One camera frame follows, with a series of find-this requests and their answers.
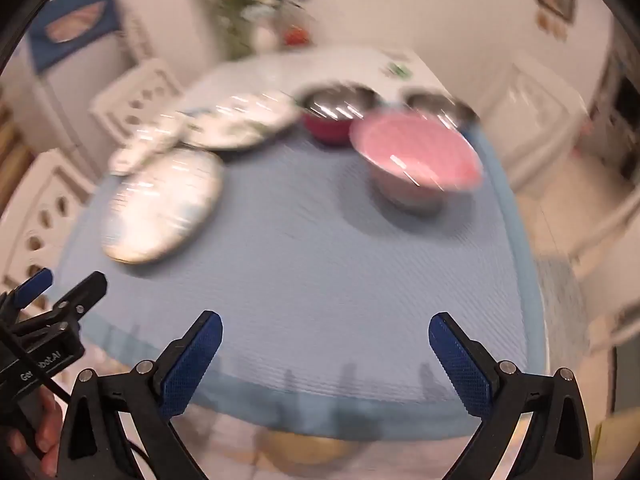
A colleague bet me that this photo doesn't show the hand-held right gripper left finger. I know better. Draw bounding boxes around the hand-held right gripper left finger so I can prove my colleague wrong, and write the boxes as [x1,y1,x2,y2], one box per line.
[56,310,223,480]

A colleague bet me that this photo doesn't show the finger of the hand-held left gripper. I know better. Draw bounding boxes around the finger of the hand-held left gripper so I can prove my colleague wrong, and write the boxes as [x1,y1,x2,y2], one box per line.
[0,268,54,341]
[0,271,108,356]

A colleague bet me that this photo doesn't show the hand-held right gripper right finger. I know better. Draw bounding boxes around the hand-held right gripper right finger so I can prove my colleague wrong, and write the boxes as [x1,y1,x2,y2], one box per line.
[428,312,598,480]

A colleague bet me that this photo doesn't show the red steel bowl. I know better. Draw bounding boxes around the red steel bowl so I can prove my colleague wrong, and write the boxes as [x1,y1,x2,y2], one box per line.
[299,84,381,147]

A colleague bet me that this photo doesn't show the person's left hand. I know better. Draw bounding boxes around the person's left hand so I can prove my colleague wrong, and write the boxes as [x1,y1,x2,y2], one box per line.
[7,390,68,478]

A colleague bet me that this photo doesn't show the large white floral plate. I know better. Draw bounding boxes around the large white floral plate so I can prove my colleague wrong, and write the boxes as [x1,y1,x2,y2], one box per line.
[100,149,225,266]
[182,91,301,151]

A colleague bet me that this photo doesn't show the light blue table mat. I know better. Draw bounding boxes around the light blue table mat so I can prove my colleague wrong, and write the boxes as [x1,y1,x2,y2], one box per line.
[60,100,543,441]

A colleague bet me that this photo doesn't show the small white plate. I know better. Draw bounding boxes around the small white plate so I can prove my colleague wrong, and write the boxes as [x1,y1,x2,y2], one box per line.
[109,119,188,176]

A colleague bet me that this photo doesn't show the pink bowl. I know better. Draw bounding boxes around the pink bowl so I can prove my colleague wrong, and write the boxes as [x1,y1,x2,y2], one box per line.
[349,110,485,213]

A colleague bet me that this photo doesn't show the white vase with flowers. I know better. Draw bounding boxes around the white vase with flowers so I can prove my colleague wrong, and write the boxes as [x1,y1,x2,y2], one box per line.
[252,0,282,55]

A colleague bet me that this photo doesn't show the glass vase with green stems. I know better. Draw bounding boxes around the glass vase with green stems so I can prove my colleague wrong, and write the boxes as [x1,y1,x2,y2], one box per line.
[185,0,281,61]

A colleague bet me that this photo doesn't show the orange wall ornament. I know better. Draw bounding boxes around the orange wall ornament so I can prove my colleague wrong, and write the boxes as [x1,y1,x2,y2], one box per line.
[536,10,568,41]

